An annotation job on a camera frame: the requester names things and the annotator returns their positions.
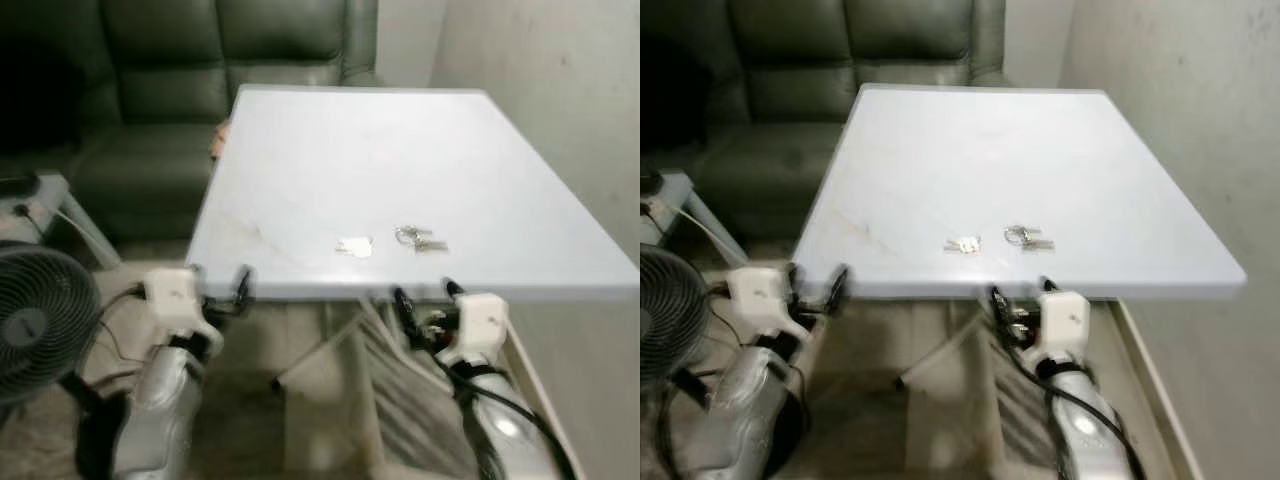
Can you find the dark green leather sofa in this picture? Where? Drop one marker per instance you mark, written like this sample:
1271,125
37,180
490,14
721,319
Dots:
800,90
170,90

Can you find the small grey side table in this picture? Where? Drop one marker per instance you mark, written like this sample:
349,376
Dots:
675,188
55,190

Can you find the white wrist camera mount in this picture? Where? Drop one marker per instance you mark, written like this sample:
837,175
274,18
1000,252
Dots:
1065,320
480,320
758,293
175,295

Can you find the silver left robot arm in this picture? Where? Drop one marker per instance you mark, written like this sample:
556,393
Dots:
745,410
160,410

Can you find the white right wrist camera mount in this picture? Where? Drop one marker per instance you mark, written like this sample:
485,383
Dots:
480,320
1065,320

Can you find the white rectangular table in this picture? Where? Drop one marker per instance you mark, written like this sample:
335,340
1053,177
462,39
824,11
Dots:
400,160
1000,160

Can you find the beige long board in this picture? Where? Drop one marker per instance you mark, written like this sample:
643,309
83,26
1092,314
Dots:
1160,400
550,410

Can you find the white slatted rack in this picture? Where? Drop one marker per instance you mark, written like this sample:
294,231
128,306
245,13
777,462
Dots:
410,410
1020,420

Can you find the black floor fan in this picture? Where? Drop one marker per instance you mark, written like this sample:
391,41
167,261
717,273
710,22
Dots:
665,320
35,320

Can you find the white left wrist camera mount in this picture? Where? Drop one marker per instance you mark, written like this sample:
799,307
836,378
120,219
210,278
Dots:
758,293
175,295

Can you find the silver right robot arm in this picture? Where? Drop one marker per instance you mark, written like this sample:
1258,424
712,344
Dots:
1085,430
505,430

